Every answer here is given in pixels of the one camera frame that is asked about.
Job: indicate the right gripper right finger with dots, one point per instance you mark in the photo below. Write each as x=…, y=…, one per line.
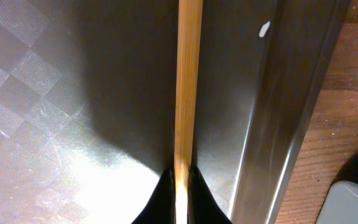
x=202, y=208

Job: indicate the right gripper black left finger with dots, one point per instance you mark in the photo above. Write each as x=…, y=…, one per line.
x=160, y=208

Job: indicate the wooden chopstick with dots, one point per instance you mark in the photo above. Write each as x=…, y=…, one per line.
x=188, y=50

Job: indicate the grey dishwasher rack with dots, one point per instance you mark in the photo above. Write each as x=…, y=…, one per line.
x=341, y=203

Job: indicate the brown serving tray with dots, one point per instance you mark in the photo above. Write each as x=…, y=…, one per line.
x=87, y=103

